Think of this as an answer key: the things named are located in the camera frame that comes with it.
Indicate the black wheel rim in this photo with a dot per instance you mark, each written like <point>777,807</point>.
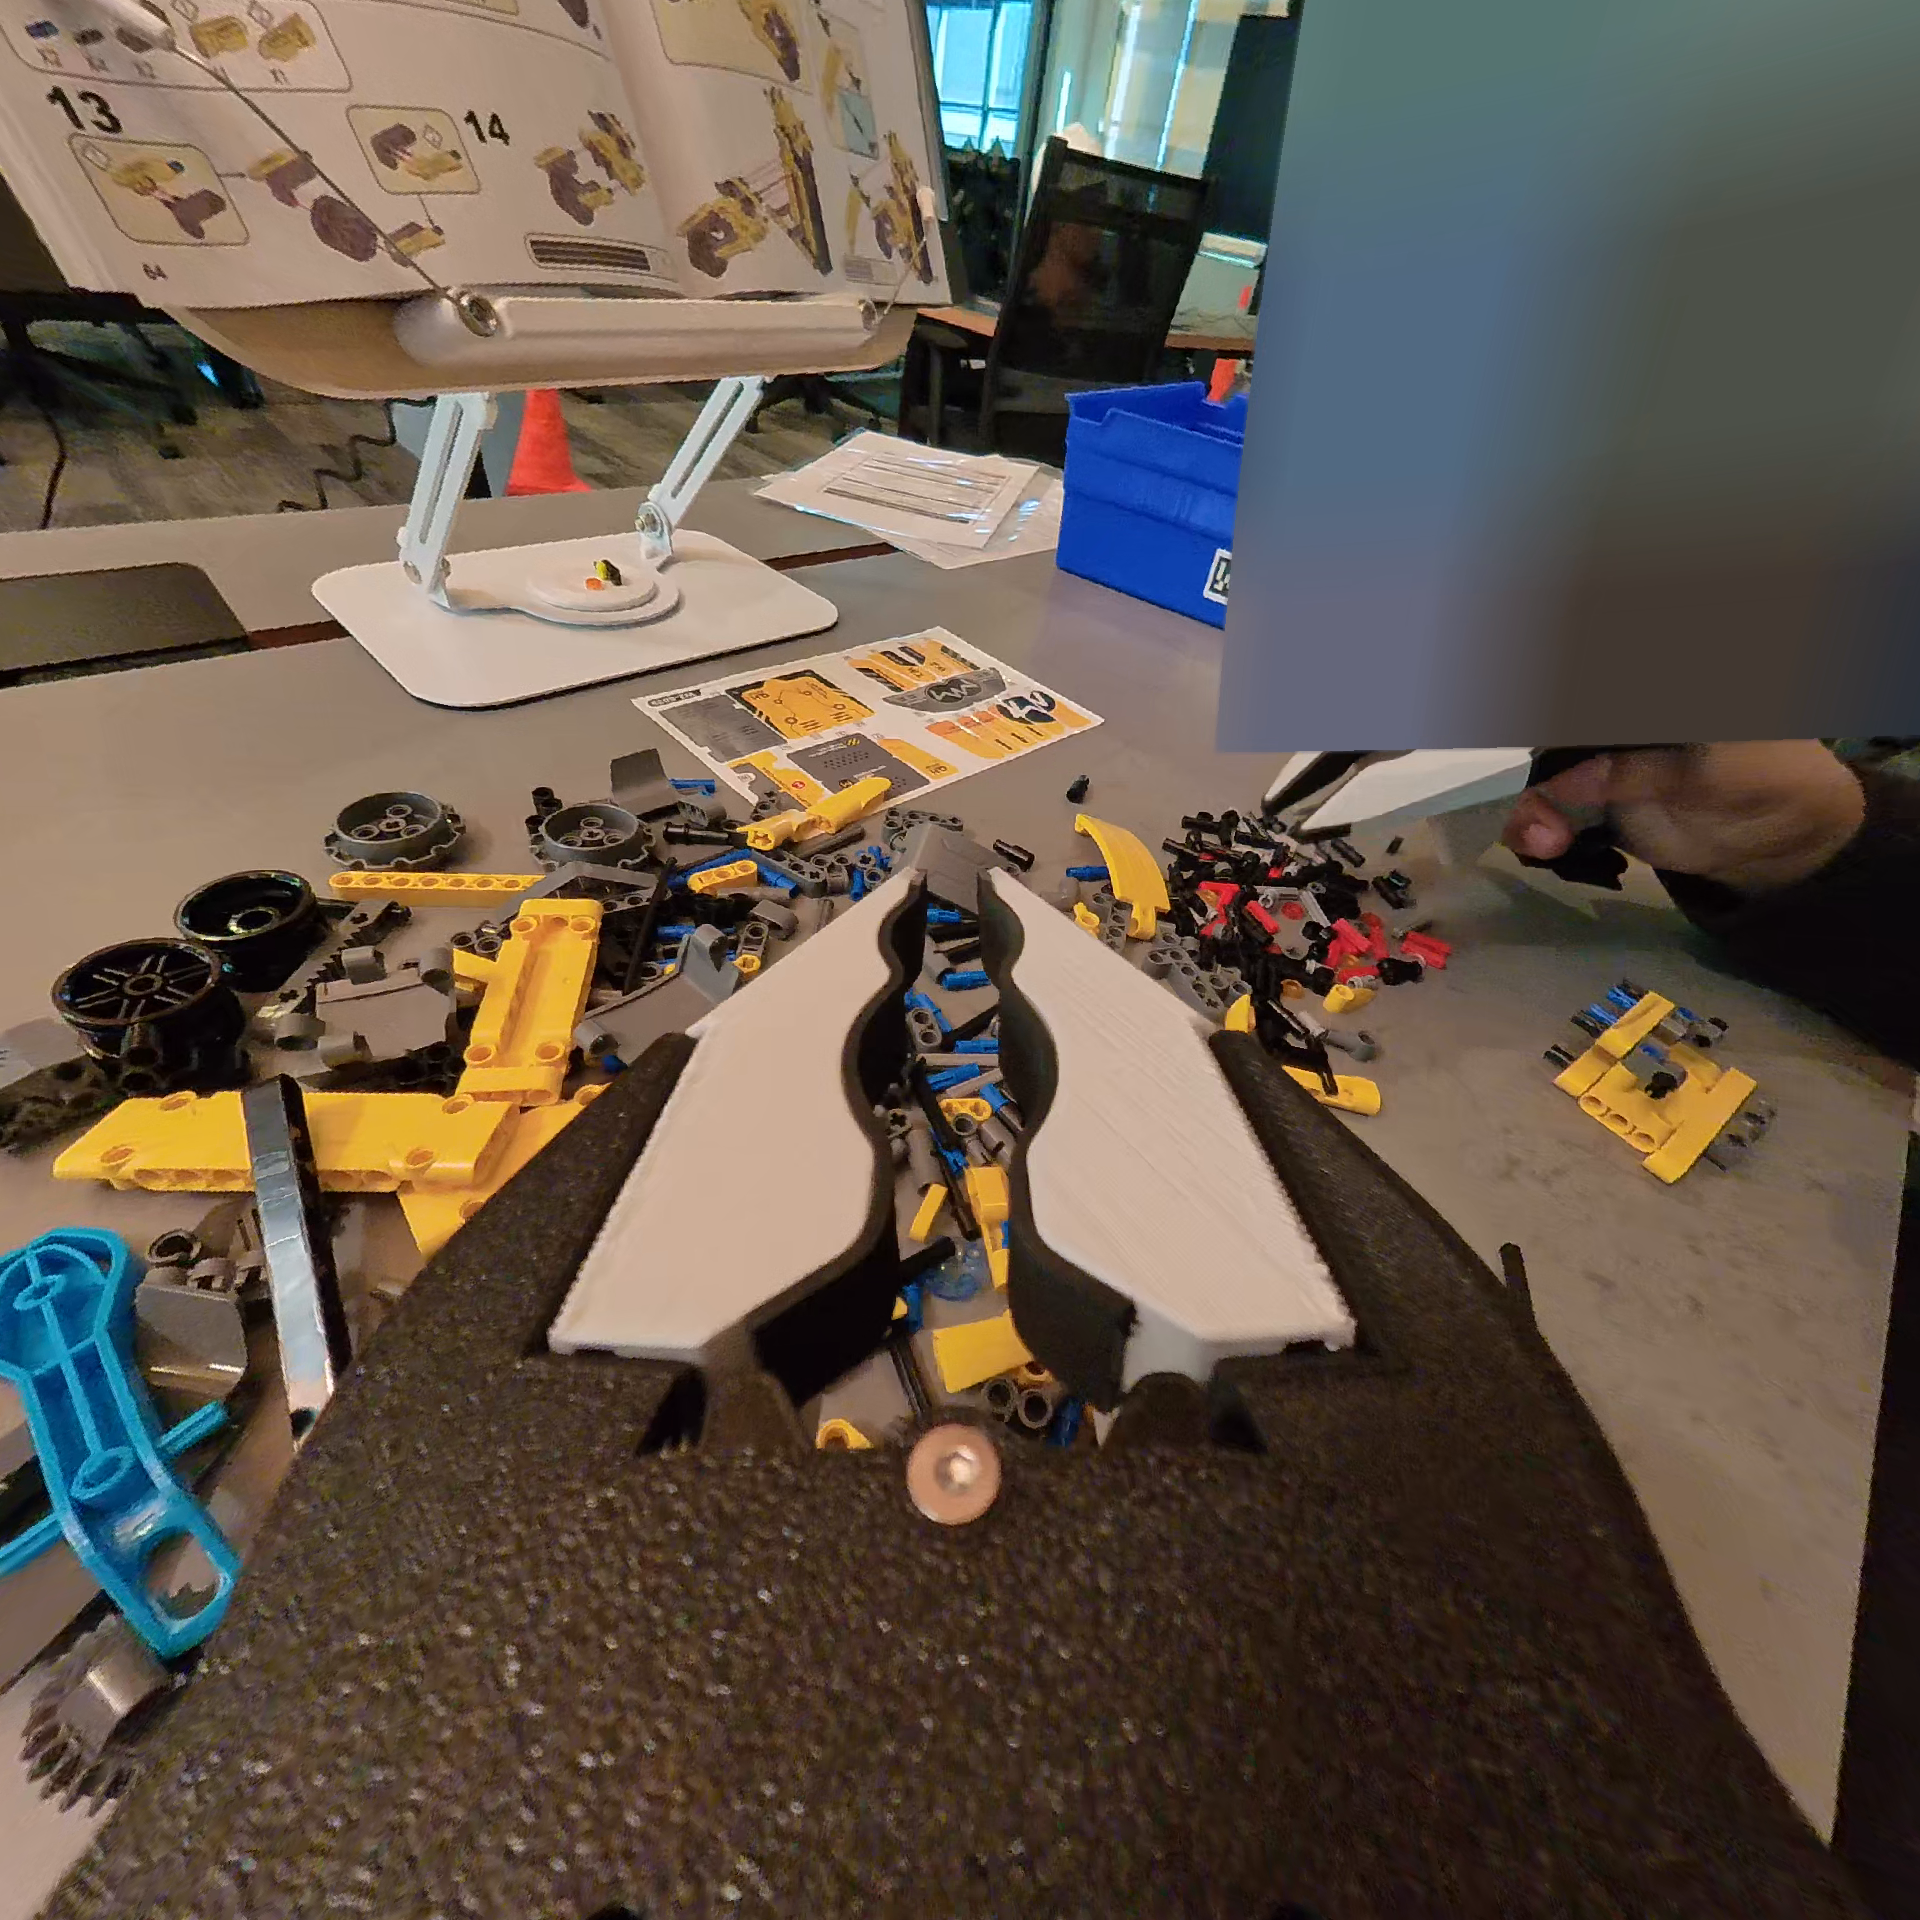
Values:
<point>141,995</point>
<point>244,934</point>

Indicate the person's right forearm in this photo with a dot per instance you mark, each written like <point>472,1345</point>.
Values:
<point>1831,946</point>

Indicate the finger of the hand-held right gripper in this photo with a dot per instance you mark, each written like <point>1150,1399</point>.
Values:
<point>1440,789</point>
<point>1333,780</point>

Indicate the orange traffic cone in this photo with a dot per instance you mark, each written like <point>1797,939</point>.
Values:
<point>546,458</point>

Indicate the pile of toy building bricks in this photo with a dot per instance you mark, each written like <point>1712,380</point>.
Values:
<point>511,991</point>

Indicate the white book stand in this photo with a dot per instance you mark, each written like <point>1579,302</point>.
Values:
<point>599,631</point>

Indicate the paper sheets in clear sleeve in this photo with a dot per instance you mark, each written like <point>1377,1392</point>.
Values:
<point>916,495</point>

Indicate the black flat device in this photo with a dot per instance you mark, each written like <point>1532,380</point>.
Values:
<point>107,614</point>

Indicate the grey wheel hub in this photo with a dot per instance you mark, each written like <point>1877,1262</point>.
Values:
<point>397,827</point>
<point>599,839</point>

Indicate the blue plastic bin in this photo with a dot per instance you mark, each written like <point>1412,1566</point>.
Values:
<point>1140,510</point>

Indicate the grey curved panel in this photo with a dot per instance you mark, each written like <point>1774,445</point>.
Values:
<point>947,861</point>

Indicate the teal curved frame part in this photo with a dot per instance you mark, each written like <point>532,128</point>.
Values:
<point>71,1379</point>

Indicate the person's right hand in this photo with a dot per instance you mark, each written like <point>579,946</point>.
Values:
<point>1725,812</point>

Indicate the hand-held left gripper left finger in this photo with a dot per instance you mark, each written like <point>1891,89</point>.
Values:
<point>721,1185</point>

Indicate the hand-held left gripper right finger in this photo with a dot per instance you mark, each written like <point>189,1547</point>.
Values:
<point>1186,1185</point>

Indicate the partly built yellow assembly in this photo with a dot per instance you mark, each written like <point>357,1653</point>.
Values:
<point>1652,1079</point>

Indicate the sticker sheet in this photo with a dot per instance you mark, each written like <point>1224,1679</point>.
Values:
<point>843,704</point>

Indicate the instruction booklet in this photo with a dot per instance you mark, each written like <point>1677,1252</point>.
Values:
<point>450,150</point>

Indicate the yellow curved panel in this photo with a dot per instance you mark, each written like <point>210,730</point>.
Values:
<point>1125,867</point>

